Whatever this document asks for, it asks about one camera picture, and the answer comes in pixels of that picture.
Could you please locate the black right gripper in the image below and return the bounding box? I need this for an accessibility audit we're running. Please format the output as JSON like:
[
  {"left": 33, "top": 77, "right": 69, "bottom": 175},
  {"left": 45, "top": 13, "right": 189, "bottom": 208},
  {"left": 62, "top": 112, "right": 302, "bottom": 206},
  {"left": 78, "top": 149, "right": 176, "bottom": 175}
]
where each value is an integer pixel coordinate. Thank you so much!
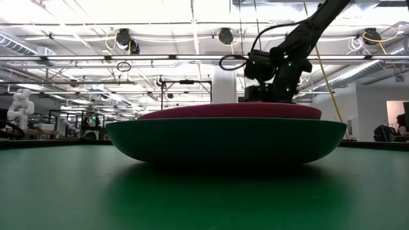
[{"left": 244, "top": 53, "right": 313, "bottom": 104}]

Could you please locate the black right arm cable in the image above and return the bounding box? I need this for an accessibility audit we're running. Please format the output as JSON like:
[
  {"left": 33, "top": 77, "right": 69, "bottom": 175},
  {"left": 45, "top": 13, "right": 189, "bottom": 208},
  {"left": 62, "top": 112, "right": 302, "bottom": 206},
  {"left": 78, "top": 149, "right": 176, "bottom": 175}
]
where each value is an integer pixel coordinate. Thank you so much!
[{"left": 218, "top": 19, "right": 309, "bottom": 72}]

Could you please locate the thin black hanging cable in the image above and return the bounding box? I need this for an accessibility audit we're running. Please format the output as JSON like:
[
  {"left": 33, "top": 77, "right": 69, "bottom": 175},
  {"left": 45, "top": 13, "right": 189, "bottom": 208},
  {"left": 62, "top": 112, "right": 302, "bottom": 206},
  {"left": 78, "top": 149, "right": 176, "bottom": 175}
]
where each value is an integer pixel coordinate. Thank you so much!
[
  {"left": 237, "top": 0, "right": 245, "bottom": 56},
  {"left": 253, "top": 0, "right": 261, "bottom": 50}
]

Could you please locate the black coiled cable loop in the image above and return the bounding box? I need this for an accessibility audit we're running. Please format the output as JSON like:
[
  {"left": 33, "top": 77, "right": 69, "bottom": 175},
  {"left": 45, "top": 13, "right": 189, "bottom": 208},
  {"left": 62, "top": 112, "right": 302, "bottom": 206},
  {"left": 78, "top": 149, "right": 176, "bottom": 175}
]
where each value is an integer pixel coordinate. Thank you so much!
[{"left": 116, "top": 61, "right": 132, "bottom": 73}]

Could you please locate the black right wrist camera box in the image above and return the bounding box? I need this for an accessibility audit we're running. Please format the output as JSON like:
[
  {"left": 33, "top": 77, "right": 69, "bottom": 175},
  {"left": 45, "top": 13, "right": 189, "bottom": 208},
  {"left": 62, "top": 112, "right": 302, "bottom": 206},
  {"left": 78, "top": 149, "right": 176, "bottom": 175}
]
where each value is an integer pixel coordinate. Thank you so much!
[{"left": 244, "top": 49, "right": 277, "bottom": 84}]

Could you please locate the black backpack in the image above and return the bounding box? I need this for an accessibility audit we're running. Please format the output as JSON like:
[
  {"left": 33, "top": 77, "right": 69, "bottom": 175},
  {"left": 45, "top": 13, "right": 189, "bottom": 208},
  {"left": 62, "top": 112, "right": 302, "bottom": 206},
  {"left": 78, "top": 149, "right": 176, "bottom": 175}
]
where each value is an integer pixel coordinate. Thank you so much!
[{"left": 373, "top": 125, "right": 397, "bottom": 142}]

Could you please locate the white humanoid robot figure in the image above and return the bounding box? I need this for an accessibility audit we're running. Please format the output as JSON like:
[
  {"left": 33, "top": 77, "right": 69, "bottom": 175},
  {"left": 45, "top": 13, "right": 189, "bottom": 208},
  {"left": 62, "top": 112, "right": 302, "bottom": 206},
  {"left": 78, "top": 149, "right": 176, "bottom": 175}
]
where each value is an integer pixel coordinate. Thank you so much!
[{"left": 6, "top": 88, "right": 35, "bottom": 130}]

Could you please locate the black metal frame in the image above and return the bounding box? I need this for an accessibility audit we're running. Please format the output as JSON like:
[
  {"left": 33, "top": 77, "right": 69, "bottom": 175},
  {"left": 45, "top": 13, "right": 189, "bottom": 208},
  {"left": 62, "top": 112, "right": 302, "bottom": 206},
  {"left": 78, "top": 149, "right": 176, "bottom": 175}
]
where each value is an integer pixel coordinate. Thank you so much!
[{"left": 160, "top": 79, "right": 213, "bottom": 112}]

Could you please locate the wooden workbench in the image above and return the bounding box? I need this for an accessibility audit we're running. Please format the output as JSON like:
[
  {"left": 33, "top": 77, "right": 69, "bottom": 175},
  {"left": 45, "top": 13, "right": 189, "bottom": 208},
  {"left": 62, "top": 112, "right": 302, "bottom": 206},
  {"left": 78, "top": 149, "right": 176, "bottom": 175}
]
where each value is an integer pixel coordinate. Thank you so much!
[{"left": 0, "top": 128, "right": 60, "bottom": 141}]

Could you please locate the yellow hanging cable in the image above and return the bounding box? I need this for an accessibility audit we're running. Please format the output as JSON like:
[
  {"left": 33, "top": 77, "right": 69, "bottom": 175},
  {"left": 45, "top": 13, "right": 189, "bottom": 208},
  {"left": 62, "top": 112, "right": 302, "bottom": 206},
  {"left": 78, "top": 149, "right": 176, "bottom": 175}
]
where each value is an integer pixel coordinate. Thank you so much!
[{"left": 302, "top": 0, "right": 350, "bottom": 140}]

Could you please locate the long ceiling light strip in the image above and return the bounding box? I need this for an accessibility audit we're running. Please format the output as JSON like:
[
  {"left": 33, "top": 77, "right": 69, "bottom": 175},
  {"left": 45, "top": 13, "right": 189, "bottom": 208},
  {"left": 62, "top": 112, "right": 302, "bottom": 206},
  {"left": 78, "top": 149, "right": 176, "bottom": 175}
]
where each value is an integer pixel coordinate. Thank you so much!
[{"left": 0, "top": 54, "right": 367, "bottom": 62}]

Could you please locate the large green bowl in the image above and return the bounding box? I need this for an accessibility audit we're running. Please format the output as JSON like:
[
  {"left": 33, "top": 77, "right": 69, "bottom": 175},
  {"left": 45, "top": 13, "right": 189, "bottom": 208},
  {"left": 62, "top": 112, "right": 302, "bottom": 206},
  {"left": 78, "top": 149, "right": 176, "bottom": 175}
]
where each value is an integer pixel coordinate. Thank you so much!
[{"left": 105, "top": 117, "right": 348, "bottom": 165}]

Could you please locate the person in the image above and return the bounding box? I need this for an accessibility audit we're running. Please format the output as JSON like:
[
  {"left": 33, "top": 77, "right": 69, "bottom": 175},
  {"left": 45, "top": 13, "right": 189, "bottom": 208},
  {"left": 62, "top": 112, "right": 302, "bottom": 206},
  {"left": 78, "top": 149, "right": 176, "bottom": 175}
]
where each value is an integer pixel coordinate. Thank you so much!
[{"left": 396, "top": 113, "right": 409, "bottom": 136}]

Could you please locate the white building column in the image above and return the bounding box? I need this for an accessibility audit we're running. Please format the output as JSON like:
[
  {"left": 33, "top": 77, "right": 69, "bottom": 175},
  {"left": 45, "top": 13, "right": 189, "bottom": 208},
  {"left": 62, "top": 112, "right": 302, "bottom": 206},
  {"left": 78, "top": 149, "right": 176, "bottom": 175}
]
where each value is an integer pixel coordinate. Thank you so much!
[{"left": 212, "top": 65, "right": 238, "bottom": 104}]

